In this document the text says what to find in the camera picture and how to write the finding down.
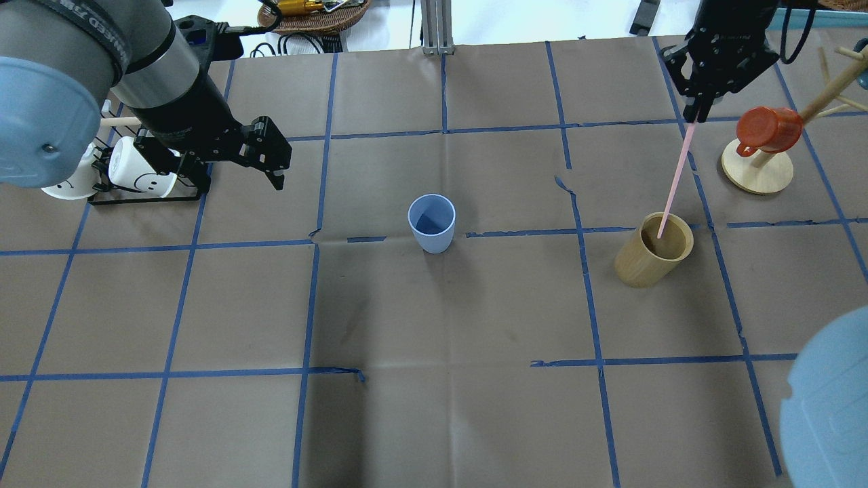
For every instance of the wooden mug tree stand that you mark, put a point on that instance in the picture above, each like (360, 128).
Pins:
(766, 174)

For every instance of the bamboo wooden cup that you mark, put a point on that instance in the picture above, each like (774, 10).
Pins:
(657, 246)

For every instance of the pink chopstick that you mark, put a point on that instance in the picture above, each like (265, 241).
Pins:
(679, 168)

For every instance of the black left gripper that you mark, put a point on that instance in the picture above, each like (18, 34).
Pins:
(182, 116)

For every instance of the light blue plastic cup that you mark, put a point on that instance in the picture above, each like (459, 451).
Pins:
(432, 219)

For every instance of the aluminium frame post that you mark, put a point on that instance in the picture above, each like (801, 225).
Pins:
(437, 39)

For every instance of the wicker basket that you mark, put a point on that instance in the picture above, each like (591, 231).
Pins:
(310, 17)

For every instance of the orange mug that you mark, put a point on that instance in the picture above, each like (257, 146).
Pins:
(767, 129)

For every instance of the white smiley mug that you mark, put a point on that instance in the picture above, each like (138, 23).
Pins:
(81, 184)
(128, 169)

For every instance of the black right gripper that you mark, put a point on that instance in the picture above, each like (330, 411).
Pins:
(729, 42)

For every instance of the black wire cup rack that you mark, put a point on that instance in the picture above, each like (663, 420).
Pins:
(119, 125)

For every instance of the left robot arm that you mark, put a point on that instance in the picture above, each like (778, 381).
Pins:
(60, 59)

